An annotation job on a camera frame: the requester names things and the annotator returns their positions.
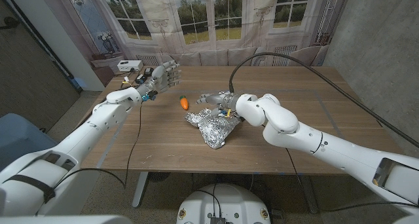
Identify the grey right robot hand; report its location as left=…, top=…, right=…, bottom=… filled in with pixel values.
left=196, top=90, right=237, bottom=117

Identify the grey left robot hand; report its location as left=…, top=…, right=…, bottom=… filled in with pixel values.
left=146, top=60, right=182, bottom=94

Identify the aluminum foil sheet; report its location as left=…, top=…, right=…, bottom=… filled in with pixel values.
left=184, top=107, right=243, bottom=150

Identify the white power box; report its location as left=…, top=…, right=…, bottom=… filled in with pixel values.
left=117, top=60, right=144, bottom=73

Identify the printed window backdrop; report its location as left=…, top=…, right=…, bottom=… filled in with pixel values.
left=35, top=0, right=353, bottom=87

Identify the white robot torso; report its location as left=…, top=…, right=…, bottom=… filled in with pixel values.
left=176, top=183, right=272, bottom=224

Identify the grey table leg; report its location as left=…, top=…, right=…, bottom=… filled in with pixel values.
left=299, top=175, right=320, bottom=214
left=132, top=171, right=149, bottom=208

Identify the dark mesh panel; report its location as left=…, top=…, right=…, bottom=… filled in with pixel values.
left=0, top=0, right=82, bottom=133

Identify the blue chair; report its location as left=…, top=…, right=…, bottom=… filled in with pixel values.
left=0, top=113, right=58, bottom=172

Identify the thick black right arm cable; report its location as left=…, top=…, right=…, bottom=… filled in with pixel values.
left=228, top=52, right=419, bottom=149

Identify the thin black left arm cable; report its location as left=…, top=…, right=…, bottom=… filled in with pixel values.
left=54, top=101, right=143, bottom=191

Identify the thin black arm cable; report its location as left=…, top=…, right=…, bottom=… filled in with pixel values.
left=54, top=101, right=143, bottom=191
left=284, top=147, right=419, bottom=214

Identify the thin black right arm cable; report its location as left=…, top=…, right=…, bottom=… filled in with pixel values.
left=284, top=147, right=419, bottom=214

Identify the black torso cable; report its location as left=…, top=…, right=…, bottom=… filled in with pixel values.
left=197, top=183, right=223, bottom=218

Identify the black door handle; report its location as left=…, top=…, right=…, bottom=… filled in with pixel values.
left=0, top=16, right=20, bottom=30

